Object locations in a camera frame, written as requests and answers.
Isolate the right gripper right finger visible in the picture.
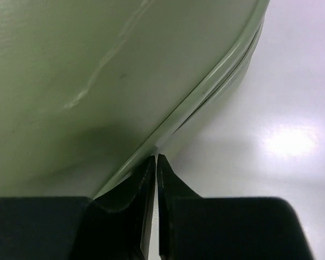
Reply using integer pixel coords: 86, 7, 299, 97
157, 155, 313, 259

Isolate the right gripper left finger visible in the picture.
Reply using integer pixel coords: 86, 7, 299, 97
0, 156, 156, 259

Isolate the green hard-shell suitcase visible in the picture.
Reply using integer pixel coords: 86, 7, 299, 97
0, 1, 269, 197

